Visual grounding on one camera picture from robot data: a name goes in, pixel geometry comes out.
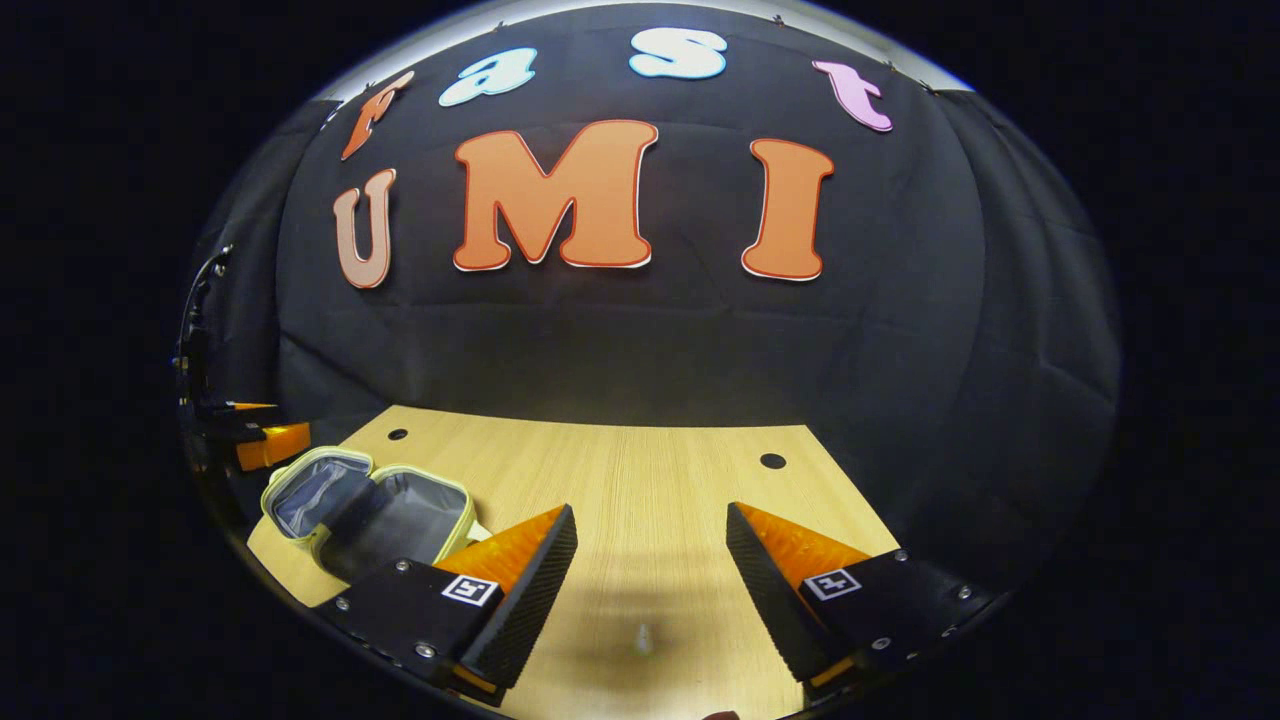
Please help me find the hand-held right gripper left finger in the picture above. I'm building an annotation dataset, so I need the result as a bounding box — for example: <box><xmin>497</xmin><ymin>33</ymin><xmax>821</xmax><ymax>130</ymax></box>
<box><xmin>315</xmin><ymin>503</ymin><xmax>581</xmax><ymax>707</ymax></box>

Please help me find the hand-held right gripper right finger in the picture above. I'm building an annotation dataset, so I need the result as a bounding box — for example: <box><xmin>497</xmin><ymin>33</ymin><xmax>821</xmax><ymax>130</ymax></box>
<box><xmin>724</xmin><ymin>501</ymin><xmax>1001</xmax><ymax>703</ymax></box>

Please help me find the pale yellow suitcase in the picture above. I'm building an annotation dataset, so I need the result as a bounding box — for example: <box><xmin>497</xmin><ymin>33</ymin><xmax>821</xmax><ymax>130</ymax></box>
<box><xmin>260</xmin><ymin>446</ymin><xmax>481</xmax><ymax>587</ymax></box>

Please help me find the black backdrop cloth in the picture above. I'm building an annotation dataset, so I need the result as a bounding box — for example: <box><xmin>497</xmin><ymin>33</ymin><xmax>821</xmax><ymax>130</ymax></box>
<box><xmin>180</xmin><ymin>0</ymin><xmax>1121</xmax><ymax>601</ymax></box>

